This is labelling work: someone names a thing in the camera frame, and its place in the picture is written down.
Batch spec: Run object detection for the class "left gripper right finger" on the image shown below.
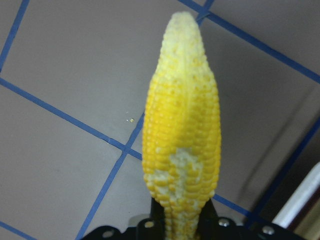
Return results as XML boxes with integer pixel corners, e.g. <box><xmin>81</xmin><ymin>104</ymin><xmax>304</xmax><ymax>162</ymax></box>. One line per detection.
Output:
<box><xmin>197</xmin><ymin>199</ymin><xmax>240</xmax><ymax>240</ymax></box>

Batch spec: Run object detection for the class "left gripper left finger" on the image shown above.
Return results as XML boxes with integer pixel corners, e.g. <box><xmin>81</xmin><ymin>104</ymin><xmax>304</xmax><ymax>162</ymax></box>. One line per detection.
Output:
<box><xmin>135</xmin><ymin>198</ymin><xmax>166</xmax><ymax>240</ymax></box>

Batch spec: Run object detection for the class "wooden drawer with white handle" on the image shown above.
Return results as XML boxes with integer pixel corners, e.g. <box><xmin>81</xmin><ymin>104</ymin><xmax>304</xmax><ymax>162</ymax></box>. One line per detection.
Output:
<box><xmin>272</xmin><ymin>162</ymin><xmax>320</xmax><ymax>228</ymax></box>

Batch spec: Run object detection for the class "yellow corn cob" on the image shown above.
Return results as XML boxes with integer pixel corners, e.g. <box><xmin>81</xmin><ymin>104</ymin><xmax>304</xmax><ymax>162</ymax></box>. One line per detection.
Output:
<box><xmin>142</xmin><ymin>11</ymin><xmax>222</xmax><ymax>240</ymax></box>

